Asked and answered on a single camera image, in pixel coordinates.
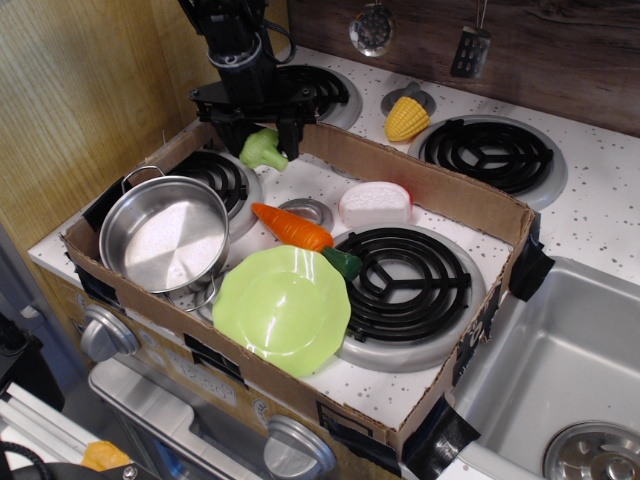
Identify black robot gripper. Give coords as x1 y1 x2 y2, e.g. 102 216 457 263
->
188 59 319 161

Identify green toy broccoli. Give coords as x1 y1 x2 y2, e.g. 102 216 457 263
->
239 128 289 172

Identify small steel pot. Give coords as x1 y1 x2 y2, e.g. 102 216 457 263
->
99 165 230 309

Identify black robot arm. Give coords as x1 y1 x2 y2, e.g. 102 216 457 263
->
180 1 317 161

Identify front left black burner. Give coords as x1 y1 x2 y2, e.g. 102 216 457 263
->
169 149 264 242

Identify black burner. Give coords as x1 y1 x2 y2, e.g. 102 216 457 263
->
336 224 486 373
408 115 568 210
279 65 363 130
169 149 264 242

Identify back left black burner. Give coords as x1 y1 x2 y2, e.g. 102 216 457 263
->
279 65 363 130

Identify orange toy carrot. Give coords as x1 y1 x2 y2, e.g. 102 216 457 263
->
251 203 363 282

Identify white toy cheese wedge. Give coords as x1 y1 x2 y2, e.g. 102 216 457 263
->
338 181 413 227

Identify yellow toy corn cob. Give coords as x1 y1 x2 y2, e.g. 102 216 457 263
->
384 96 431 142

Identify hanging steel strainer ladle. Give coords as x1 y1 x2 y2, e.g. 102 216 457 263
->
349 1 396 58

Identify grey stovetop knob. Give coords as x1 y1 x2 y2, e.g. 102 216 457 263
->
380 82 437 117

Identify light green plastic plate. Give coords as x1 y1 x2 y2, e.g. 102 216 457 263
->
212 245 351 377

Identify front right black burner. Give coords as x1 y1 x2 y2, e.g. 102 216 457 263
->
336 224 486 373

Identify hanging steel spatula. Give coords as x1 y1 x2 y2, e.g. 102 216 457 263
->
450 0 491 80

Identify back right black burner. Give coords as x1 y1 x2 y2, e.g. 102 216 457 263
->
408 115 568 210

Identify left silver stove knob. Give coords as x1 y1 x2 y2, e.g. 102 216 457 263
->
80 304 140 363

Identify silver stove knob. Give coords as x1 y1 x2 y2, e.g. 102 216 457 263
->
263 415 337 480
80 304 140 363

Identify brown cardboard fence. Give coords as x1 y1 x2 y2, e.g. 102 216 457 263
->
62 124 553 479

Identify right silver stove knob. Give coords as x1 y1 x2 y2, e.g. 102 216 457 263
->
263 415 337 480

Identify orange object at bottom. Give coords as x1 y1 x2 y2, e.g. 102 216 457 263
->
80 440 131 472

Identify grey metal sink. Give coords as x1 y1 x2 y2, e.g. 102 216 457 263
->
447 258 639 479

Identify steel sink drain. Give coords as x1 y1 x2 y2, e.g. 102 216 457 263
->
541 421 639 479

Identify silver stovetop ring inside fence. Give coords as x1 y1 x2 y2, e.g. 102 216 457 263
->
277 197 335 234

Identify silver oven door handle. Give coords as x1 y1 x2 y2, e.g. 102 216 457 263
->
89 360 270 479

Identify black cable at bottom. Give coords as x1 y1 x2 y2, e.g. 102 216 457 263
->
0 439 51 480

